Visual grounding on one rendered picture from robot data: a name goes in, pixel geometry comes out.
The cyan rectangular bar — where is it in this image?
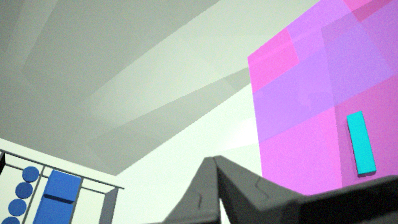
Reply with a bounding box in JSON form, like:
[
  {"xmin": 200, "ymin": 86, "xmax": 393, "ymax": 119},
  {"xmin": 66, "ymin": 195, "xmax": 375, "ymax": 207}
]
[{"xmin": 347, "ymin": 111, "xmax": 376, "ymax": 175}]

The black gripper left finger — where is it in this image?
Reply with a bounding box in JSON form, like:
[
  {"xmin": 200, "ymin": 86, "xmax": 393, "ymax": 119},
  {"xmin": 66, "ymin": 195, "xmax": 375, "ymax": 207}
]
[{"xmin": 149, "ymin": 156, "xmax": 222, "ymax": 224}]

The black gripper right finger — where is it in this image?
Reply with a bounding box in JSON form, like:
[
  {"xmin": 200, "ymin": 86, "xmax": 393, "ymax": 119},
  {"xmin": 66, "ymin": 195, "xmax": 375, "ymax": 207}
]
[{"xmin": 213, "ymin": 155, "xmax": 398, "ymax": 224}]

